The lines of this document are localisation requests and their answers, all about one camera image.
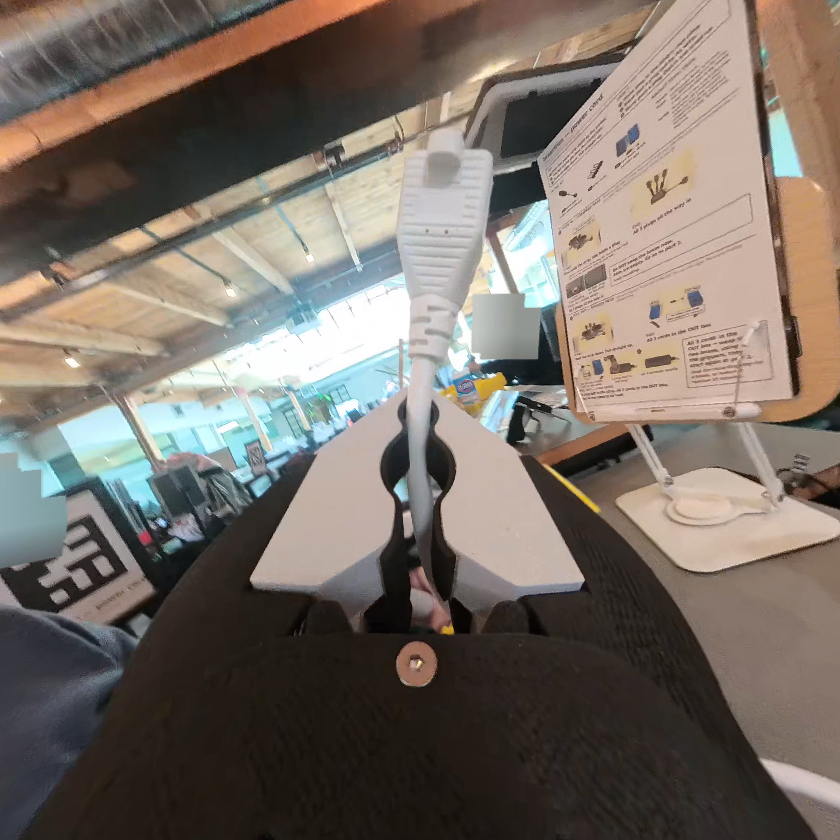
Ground small black desk object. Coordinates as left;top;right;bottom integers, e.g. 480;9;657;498
508;400;567;445

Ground white power cord with plug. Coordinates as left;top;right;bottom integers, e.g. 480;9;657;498
395;128;494;601

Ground silver ventilation duct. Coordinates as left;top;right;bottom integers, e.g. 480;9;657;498
0;0;277;122

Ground yellow plastic bin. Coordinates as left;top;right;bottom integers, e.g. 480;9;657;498
543;462;601;514

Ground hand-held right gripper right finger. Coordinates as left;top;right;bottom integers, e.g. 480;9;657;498
430;402;585;634

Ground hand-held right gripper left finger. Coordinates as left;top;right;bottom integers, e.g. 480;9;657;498
251;395;411;634

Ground instruction card on stand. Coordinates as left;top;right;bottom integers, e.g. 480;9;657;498
554;0;840;425

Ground black and white tag sign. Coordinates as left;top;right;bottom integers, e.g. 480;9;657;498
0;489;160;624

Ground white document stand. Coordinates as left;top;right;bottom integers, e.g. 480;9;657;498
616;420;840;574

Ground white framed monitor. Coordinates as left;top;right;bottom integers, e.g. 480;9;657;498
466;62;624;178

